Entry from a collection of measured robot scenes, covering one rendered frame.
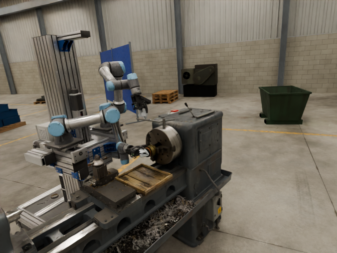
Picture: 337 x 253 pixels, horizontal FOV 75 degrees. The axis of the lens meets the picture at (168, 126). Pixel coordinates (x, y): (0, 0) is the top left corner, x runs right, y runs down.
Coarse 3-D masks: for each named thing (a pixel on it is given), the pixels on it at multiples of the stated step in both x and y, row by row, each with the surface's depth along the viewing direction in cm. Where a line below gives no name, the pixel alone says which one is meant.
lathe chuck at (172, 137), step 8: (160, 128) 181; (168, 128) 182; (160, 136) 179; (168, 136) 174; (176, 136) 179; (160, 144) 192; (168, 144) 175; (176, 144) 177; (176, 152) 178; (160, 160) 187; (168, 160) 180
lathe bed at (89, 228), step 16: (176, 176) 180; (160, 192) 170; (176, 192) 185; (80, 208) 146; (96, 208) 152; (144, 208) 165; (48, 224) 136; (64, 224) 135; (80, 224) 146; (128, 224) 150; (32, 240) 122; (48, 240) 128; (64, 240) 122; (80, 240) 121; (96, 240) 135; (112, 240) 139
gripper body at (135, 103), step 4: (140, 92) 167; (132, 96) 165; (136, 96) 166; (132, 100) 167; (136, 100) 166; (140, 100) 169; (132, 104) 169; (136, 104) 165; (140, 104) 166; (144, 104) 168; (136, 108) 167
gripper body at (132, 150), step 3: (129, 147) 180; (132, 147) 183; (135, 147) 177; (138, 147) 176; (126, 150) 178; (129, 150) 174; (132, 150) 173; (135, 150) 172; (138, 150) 175; (126, 153) 178; (129, 153) 178; (132, 153) 175; (135, 153) 173; (138, 153) 176; (132, 156) 176; (135, 156) 174
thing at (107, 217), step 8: (80, 192) 157; (88, 192) 153; (72, 200) 148; (80, 200) 147; (88, 200) 151; (96, 200) 146; (136, 200) 141; (104, 208) 139; (112, 208) 134; (120, 208) 133; (128, 208) 136; (136, 208) 142; (96, 216) 131; (104, 216) 131; (112, 216) 132; (120, 216) 132; (96, 224) 130; (104, 224) 125; (112, 224) 128
